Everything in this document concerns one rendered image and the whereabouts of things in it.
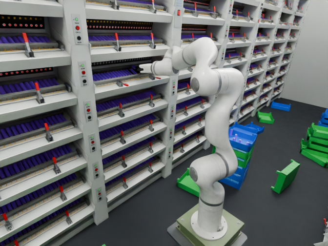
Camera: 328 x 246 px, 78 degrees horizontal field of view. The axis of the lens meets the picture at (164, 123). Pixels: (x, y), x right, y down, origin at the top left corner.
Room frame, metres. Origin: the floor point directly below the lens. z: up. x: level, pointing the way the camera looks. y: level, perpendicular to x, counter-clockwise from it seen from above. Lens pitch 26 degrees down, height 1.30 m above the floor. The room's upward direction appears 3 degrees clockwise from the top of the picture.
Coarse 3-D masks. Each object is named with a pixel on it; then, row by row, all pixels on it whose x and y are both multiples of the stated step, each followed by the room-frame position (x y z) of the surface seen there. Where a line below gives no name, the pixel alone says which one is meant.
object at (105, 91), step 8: (112, 64) 1.32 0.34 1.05; (120, 64) 1.37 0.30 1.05; (136, 80) 1.30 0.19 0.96; (144, 80) 1.33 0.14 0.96; (152, 80) 1.37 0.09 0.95; (160, 80) 1.42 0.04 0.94; (168, 80) 1.49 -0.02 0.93; (96, 88) 1.09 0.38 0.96; (104, 88) 1.11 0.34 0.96; (112, 88) 1.13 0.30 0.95; (120, 88) 1.16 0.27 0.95; (128, 88) 1.21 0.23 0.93; (136, 88) 1.27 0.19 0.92; (96, 96) 1.05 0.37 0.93; (104, 96) 1.09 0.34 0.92
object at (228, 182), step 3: (219, 180) 1.49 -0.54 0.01; (222, 180) 1.47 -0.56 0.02; (225, 180) 1.45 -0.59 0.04; (228, 180) 1.44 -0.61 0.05; (243, 180) 1.46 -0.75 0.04; (225, 183) 1.45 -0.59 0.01; (228, 183) 1.44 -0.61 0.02; (231, 183) 1.42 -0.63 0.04; (234, 183) 1.41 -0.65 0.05; (240, 183) 1.38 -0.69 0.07; (234, 186) 1.41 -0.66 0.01; (237, 186) 1.39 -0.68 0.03; (240, 186) 1.40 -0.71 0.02
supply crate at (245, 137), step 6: (228, 132) 1.68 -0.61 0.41; (234, 132) 1.65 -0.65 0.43; (240, 132) 1.62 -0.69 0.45; (240, 138) 1.60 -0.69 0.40; (246, 138) 1.59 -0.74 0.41; (252, 138) 1.56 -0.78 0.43; (234, 144) 1.45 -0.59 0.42; (240, 144) 1.42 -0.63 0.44; (252, 144) 1.44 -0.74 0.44; (246, 150) 1.39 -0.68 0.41
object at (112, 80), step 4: (124, 76) 1.26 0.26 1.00; (128, 76) 1.27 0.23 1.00; (132, 76) 1.29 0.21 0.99; (136, 76) 1.31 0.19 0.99; (140, 76) 1.34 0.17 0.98; (144, 76) 1.36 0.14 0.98; (104, 80) 1.15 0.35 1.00; (108, 80) 1.16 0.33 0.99; (112, 80) 1.18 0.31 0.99; (116, 80) 1.20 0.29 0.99; (124, 80) 1.24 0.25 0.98; (132, 80) 1.27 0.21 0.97; (96, 84) 1.10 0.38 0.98; (100, 84) 1.12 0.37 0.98; (104, 84) 1.13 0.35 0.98
